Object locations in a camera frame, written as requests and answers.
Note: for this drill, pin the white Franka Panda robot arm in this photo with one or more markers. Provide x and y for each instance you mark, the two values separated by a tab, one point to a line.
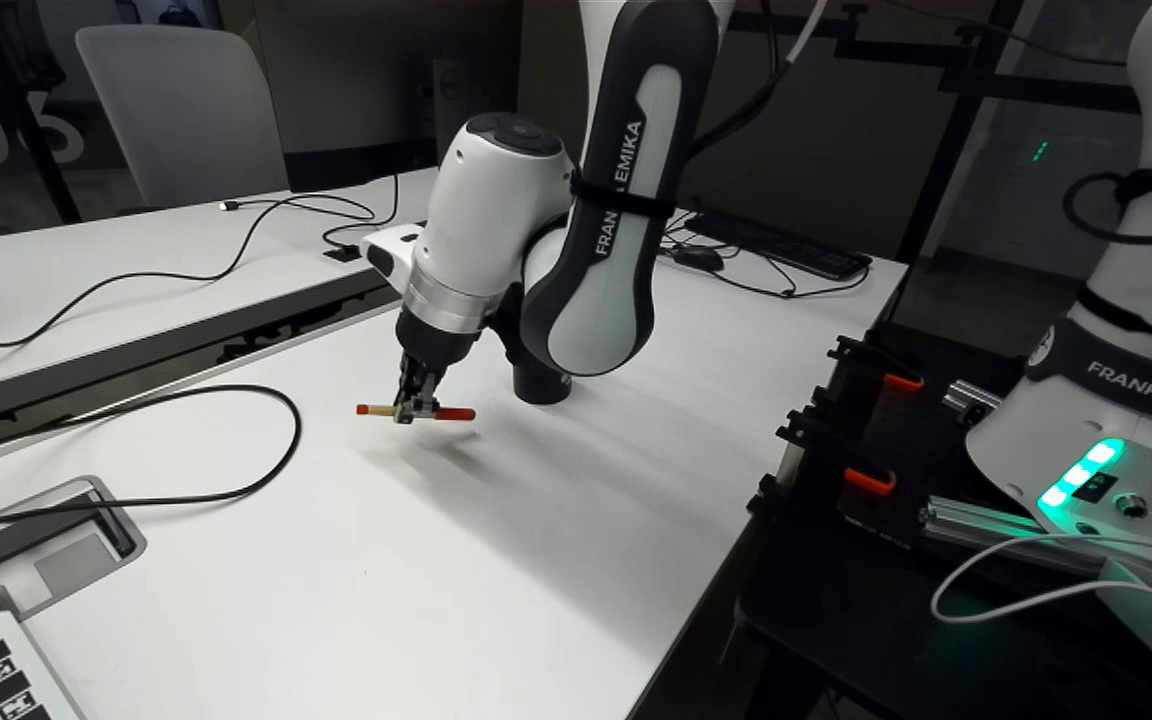
496	213

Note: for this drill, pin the black mug cup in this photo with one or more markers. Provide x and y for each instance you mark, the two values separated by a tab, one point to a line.
536	387

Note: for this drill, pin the grey office chair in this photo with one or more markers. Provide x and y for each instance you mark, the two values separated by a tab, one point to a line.
189	121

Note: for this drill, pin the black computer mouse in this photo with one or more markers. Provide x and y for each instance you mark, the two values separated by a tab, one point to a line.
699	252

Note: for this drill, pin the black keyboard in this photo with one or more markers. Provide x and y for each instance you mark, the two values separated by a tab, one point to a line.
781	244

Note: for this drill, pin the orange clamp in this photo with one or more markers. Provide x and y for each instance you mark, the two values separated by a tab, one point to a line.
900	387
867	483

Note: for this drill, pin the red and tan pen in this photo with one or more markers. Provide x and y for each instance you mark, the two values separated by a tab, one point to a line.
458	412

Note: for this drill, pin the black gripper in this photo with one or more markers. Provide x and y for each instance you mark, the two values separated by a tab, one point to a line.
434	349

